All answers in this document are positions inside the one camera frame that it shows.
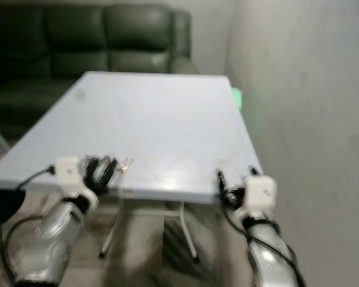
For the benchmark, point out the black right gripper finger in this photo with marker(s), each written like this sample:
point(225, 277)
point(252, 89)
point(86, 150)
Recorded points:
point(222, 185)
point(253, 171)

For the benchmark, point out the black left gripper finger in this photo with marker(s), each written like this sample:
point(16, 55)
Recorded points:
point(109, 170)
point(96, 165)

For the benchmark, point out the silver bunch of keys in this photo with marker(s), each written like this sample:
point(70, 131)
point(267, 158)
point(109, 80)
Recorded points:
point(125, 164)

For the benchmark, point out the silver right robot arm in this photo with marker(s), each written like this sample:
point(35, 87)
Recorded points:
point(269, 257)

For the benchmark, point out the white folding table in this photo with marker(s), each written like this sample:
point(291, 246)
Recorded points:
point(161, 125)

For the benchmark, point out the small green object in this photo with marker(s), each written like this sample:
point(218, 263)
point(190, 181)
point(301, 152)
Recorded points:
point(237, 98)

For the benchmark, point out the black round object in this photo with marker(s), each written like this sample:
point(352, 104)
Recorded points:
point(3, 206)

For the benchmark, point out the dark green leather sofa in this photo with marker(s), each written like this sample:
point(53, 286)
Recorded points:
point(119, 36)

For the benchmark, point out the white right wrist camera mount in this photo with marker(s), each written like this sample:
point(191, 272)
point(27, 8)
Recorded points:
point(261, 191)

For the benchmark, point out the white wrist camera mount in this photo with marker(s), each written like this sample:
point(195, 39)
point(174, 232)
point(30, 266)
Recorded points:
point(69, 170)
point(261, 191)

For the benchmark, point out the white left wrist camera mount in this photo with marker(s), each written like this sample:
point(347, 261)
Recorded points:
point(69, 170)

